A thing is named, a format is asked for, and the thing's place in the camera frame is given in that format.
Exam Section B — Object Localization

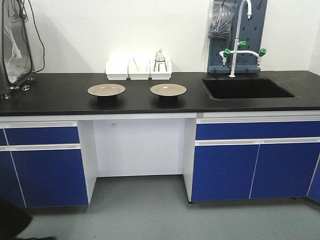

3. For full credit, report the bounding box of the blue-grey pegboard drying rack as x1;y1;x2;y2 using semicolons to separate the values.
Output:
207;0;268;75

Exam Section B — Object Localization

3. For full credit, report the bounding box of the glass alcohol lamp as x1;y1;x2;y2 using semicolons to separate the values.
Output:
154;48;166;64

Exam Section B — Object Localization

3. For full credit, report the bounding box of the right white storage bin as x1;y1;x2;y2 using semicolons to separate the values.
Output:
149;58;172;80

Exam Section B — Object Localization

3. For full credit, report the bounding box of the blue drawer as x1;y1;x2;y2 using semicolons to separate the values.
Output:
195;121;320;140
5;126;80;146

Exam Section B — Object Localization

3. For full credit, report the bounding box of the middle white storage bin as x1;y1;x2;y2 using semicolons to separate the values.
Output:
128;57;150;80

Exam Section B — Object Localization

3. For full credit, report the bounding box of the left white storage bin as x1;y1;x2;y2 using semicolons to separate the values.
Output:
105;55;129;81

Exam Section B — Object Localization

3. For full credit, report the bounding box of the white lab faucet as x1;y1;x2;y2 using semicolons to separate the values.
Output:
219;0;267;78

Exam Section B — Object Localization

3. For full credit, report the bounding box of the clear bag of pegs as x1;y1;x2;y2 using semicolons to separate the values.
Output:
207;0;237;40

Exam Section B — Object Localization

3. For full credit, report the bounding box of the blue left cabinet door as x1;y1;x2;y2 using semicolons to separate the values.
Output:
12;149;89;208

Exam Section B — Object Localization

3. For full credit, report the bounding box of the clear plastic equipment bag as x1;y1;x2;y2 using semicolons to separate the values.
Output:
0;0;34;85

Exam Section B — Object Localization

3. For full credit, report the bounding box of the beige round plate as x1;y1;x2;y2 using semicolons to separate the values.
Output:
150;83;187;100
87;83;126;102

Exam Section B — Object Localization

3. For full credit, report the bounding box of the blue right drawer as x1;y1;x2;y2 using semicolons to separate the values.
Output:
195;121;320;140

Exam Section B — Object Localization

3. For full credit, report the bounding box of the white storage bin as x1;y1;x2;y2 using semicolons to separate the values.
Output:
105;55;129;81
149;58;172;80
128;57;150;80

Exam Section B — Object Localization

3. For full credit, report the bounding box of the black cable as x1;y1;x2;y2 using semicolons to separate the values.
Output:
27;0;46;74

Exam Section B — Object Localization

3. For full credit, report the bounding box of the blue left drawer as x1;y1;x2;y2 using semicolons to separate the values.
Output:
5;126;80;146

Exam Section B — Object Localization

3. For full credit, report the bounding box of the black lab sink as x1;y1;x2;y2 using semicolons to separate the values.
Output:
202;77;295;100

